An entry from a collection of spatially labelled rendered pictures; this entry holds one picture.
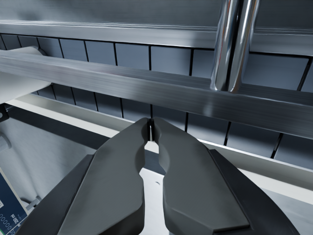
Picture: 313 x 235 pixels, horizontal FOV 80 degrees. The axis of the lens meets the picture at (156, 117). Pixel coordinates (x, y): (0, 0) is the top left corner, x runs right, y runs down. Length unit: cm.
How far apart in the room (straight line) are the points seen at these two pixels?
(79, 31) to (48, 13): 12
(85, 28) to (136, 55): 6
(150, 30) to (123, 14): 8
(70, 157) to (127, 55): 23
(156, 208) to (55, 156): 21
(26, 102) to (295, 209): 36
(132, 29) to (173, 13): 5
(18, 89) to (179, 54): 18
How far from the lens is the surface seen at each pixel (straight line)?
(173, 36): 17
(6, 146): 55
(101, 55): 21
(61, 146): 36
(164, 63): 17
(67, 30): 24
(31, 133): 42
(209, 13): 21
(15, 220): 64
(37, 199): 65
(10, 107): 43
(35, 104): 28
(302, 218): 32
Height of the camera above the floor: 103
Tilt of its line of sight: 50 degrees down
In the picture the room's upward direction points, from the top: 135 degrees counter-clockwise
